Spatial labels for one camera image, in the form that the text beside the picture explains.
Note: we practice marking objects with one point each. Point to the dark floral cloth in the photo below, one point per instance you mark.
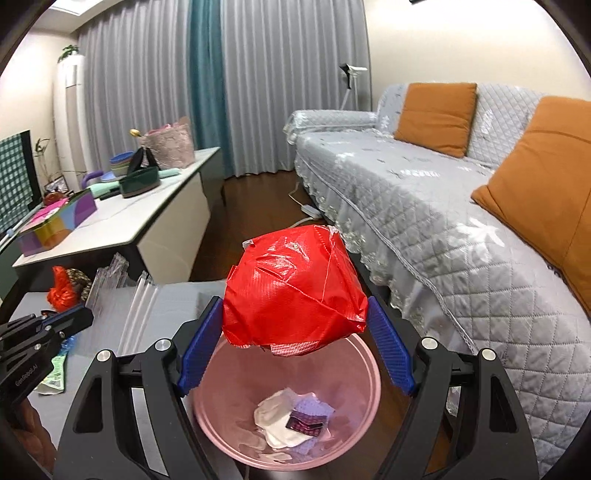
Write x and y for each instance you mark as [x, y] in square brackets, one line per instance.
[80, 283]

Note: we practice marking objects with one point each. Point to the blue plastic bag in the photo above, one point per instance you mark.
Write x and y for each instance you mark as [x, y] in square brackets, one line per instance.
[66, 346]

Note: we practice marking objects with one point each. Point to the grey curtain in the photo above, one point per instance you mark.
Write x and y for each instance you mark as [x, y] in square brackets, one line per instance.
[278, 57]

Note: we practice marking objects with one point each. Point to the orange plastic bag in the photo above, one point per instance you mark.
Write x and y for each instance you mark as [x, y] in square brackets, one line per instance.
[62, 295]

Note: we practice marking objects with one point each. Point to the grey mat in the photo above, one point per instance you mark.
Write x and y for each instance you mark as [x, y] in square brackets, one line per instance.
[124, 417]

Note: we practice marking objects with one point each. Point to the white power strip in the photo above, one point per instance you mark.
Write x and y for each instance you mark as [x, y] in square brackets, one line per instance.
[311, 211]

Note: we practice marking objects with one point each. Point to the colourful rectangular box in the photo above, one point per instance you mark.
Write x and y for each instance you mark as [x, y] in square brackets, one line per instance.
[53, 223]

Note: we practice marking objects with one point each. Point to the purple wrapper in basin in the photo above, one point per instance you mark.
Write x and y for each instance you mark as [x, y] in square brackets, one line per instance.
[309, 416]

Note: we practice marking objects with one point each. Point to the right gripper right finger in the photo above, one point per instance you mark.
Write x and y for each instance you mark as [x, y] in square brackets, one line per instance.
[394, 354]

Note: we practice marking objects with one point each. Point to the green panda snack bag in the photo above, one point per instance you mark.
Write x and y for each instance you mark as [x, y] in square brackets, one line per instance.
[54, 382]

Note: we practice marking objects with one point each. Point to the clear plastic strips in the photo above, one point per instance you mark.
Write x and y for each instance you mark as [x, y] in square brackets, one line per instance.
[121, 307]

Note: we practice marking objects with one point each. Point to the orange cushion near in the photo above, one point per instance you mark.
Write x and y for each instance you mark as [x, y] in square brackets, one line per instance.
[542, 189]

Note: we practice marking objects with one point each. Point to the orange cushion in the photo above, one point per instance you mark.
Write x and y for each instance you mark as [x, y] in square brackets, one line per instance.
[438, 116]
[542, 189]

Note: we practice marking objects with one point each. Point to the checked cloth covered television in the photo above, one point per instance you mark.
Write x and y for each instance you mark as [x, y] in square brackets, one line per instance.
[20, 190]

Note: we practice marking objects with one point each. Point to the orange cushion far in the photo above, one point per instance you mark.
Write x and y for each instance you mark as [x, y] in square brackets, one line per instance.
[438, 116]

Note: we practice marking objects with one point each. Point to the left hand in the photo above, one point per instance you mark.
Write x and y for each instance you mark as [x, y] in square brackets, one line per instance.
[35, 438]

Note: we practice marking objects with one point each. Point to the white standing air conditioner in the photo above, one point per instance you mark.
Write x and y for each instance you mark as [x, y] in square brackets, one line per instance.
[70, 126]

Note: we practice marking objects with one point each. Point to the picture frame on cabinet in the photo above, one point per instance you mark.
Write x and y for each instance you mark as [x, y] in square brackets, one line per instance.
[58, 185]

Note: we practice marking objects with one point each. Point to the grey quilted sofa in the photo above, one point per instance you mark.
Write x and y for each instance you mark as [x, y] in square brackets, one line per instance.
[455, 272]

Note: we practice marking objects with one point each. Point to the white tissue in basin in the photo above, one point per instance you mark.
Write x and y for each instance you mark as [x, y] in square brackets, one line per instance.
[271, 416]

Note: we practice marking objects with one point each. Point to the pink trash basin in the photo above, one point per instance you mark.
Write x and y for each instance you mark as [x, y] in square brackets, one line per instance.
[344, 374]

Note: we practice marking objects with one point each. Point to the teal curtain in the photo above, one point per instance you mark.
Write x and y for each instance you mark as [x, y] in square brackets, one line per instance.
[209, 116]

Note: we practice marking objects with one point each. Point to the dark green round box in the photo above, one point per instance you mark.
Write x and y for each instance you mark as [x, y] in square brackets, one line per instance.
[139, 182]

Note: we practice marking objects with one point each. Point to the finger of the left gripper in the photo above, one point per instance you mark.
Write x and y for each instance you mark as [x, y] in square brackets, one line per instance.
[70, 322]

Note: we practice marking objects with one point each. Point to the stacked coloured bowls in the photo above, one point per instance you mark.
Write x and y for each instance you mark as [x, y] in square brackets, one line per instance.
[119, 164]

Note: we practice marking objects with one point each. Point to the white floor lamp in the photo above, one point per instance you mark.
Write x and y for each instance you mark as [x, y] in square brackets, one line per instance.
[352, 74]

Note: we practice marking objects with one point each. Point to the red wrapper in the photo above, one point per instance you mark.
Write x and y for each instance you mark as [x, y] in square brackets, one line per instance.
[293, 292]

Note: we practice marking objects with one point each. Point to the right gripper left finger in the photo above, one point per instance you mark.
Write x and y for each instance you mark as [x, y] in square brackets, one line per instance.
[195, 344]

